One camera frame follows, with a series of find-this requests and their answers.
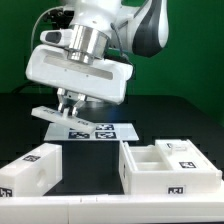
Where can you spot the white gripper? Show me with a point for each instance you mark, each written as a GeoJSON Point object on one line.
{"type": "Point", "coordinates": [104, 79]}

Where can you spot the white cabinet door panel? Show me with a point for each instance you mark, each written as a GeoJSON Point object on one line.
{"type": "Point", "coordinates": [182, 155]}
{"type": "Point", "coordinates": [64, 119]}

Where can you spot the white cabinet body box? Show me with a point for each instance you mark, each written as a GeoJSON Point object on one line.
{"type": "Point", "coordinates": [143, 172]}

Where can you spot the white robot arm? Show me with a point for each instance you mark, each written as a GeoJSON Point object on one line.
{"type": "Point", "coordinates": [88, 57]}

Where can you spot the white cabinet top block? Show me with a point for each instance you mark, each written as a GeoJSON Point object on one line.
{"type": "Point", "coordinates": [33, 174]}

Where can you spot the white fiducial marker base plate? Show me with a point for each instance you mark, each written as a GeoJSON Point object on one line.
{"type": "Point", "coordinates": [103, 132]}

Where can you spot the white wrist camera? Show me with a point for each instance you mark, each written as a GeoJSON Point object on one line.
{"type": "Point", "coordinates": [60, 37]}

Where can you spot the black camera on stand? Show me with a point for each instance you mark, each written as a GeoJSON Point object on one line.
{"type": "Point", "coordinates": [59, 17]}

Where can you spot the white L-shaped obstacle frame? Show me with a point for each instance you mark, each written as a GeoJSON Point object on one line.
{"type": "Point", "coordinates": [207, 208]}

